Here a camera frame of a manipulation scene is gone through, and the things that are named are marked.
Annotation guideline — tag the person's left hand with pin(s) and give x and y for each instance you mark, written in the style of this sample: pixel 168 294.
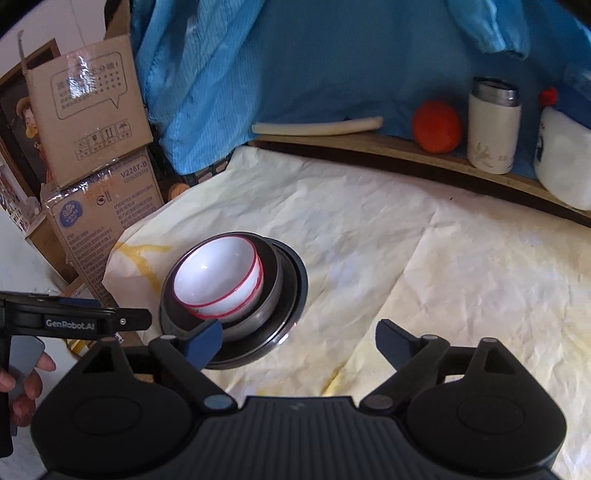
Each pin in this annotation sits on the person's left hand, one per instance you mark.
pixel 23 407

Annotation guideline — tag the wooden shelf board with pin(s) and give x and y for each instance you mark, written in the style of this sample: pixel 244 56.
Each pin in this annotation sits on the wooden shelf board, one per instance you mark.
pixel 396 155

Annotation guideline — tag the blue cloth backdrop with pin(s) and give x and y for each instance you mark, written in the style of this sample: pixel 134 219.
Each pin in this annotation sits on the blue cloth backdrop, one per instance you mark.
pixel 208 70

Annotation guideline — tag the white rolled paper tube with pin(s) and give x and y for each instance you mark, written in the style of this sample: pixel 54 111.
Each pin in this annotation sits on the white rolled paper tube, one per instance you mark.
pixel 320 129

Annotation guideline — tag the upper cardboard box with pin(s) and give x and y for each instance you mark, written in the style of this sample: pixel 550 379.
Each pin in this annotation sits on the upper cardboard box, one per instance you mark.
pixel 88 108

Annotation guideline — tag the lower printed cardboard box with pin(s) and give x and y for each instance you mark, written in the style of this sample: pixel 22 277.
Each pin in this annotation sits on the lower printed cardboard box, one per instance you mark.
pixel 89 217

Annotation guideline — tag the white bottle blue cap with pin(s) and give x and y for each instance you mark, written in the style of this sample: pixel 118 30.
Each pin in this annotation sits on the white bottle blue cap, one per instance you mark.
pixel 562 158

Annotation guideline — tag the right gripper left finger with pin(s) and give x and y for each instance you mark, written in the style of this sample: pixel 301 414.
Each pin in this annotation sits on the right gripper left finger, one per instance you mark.
pixel 180 361

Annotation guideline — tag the floral red-rimmed white bowl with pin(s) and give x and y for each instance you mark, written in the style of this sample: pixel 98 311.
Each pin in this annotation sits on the floral red-rimmed white bowl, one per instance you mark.
pixel 214 270

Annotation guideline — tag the orange fruit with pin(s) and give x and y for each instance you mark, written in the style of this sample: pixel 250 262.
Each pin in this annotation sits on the orange fruit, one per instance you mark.
pixel 437 127

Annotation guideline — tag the blue hanging sleeve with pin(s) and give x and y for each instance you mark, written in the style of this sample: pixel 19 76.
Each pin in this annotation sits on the blue hanging sleeve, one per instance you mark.
pixel 495 26

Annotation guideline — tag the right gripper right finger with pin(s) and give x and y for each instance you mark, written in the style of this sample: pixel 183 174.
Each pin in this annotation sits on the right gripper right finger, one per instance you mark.
pixel 416 363

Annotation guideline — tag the cream paper table cover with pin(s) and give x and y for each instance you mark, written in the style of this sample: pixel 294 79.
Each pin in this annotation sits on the cream paper table cover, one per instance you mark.
pixel 431 257

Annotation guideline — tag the black plastic crate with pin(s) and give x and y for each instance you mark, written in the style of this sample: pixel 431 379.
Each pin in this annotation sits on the black plastic crate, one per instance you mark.
pixel 207 173

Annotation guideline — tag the small orange object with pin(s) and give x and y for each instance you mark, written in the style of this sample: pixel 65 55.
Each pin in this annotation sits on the small orange object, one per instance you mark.
pixel 176 189

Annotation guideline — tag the white steel thermos cup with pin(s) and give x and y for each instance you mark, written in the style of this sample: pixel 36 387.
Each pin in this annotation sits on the white steel thermos cup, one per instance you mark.
pixel 494 116

